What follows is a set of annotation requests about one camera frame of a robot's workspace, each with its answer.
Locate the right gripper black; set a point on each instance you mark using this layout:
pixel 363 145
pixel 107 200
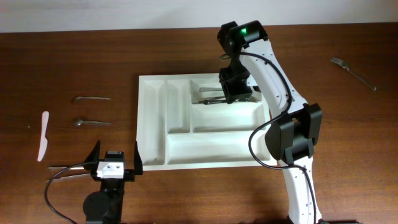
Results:
pixel 231 92

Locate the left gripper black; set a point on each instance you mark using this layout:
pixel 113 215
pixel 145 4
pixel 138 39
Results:
pixel 129 174

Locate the large metal spoon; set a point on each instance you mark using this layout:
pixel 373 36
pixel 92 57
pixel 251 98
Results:
pixel 221 99
pixel 209 89

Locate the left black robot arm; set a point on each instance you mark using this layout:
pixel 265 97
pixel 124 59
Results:
pixel 105 205

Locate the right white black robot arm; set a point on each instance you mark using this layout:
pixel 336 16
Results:
pixel 294 126

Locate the lower metal table knife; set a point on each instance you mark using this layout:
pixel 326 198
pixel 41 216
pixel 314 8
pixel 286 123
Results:
pixel 70 177

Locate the metal table knife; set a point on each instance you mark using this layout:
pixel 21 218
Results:
pixel 70 177
pixel 60 168

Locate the upper metal table knife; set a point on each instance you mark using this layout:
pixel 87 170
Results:
pixel 60 168

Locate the lower left metal teaspoon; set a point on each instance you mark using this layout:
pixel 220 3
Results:
pixel 80 122

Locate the metal teaspoon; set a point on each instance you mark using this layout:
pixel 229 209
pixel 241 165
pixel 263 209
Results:
pixel 77 98
pixel 80 122

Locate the white cutlery organizer tray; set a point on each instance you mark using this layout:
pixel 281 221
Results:
pixel 174 131

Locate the upper left metal teaspoon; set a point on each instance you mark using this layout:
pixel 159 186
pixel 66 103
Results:
pixel 77 98

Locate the white plastic knife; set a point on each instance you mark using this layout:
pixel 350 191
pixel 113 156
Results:
pixel 43 139

